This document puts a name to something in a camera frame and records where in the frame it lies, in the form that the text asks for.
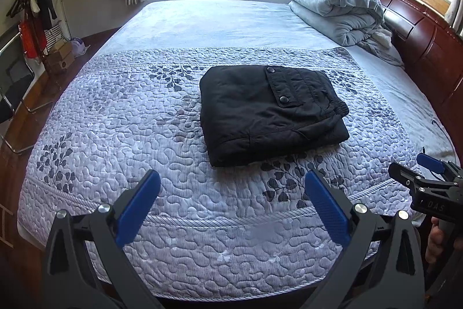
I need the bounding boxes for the red hanging garment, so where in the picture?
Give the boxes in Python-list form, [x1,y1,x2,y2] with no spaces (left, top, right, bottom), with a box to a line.
[18,19,48,59]

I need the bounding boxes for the folded grey duvet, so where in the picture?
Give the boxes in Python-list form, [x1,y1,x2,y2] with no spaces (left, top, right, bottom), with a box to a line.
[277,0,405,69]

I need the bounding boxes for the cardboard box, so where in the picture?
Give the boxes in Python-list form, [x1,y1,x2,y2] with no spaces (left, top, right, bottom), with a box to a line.
[46,41,75,73]

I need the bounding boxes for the person's right hand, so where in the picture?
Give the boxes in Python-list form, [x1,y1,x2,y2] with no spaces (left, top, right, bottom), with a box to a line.
[425,217,450,265]

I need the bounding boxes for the black jacket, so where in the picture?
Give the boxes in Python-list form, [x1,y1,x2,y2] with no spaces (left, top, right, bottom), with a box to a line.
[199,65,351,168]

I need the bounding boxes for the dark wooden headboard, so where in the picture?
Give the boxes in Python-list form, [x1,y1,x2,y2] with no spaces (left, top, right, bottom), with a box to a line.
[363,0,463,165]

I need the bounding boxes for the black metal frame chair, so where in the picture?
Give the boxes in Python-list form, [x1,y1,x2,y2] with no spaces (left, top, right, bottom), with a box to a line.
[0,32,53,154]

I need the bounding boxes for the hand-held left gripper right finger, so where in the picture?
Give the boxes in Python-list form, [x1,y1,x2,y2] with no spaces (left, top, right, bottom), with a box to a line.
[304,169,425,309]

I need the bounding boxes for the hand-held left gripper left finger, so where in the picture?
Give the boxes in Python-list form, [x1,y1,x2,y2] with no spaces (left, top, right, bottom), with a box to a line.
[43,169,163,309]

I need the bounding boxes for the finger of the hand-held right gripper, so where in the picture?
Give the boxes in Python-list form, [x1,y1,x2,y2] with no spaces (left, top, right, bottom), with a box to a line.
[388,162,425,189]
[416,153,463,184]

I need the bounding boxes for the white wire rack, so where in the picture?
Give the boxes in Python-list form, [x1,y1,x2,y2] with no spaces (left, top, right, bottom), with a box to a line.
[44,22,72,50]

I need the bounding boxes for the grey quilted leaf-print bedspread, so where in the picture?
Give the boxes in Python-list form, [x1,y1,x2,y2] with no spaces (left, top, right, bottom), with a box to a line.
[16,47,427,300]

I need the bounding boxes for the grey bed sheet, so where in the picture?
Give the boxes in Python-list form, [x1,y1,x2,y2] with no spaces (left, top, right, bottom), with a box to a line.
[98,0,460,165]

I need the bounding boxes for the pale purple plastic bag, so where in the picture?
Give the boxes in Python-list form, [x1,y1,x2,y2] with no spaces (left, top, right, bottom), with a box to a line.
[70,37,91,58]

